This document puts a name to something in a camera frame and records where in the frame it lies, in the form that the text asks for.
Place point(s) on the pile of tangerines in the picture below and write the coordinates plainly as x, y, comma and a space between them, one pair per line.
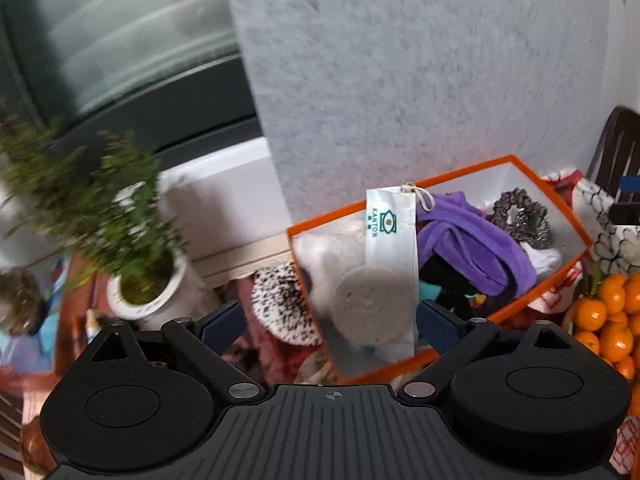
604, 317

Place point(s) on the glass vase plant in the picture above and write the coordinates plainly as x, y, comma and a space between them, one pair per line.
23, 309

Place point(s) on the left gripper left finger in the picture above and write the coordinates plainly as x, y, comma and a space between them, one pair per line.
200, 345

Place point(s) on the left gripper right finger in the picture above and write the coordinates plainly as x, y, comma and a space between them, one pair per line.
458, 343

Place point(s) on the dark wooden chair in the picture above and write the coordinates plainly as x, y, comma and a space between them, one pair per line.
617, 154

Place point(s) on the round beige sponge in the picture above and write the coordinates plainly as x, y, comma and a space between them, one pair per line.
373, 305

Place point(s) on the floral plush blanket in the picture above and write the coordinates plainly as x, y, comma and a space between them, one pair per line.
615, 248

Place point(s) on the orange storage box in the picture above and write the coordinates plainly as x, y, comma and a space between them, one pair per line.
328, 247

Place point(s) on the purple fleece cloth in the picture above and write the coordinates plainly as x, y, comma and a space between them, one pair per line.
486, 256

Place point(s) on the white potted plant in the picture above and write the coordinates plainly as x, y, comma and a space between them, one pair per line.
109, 218

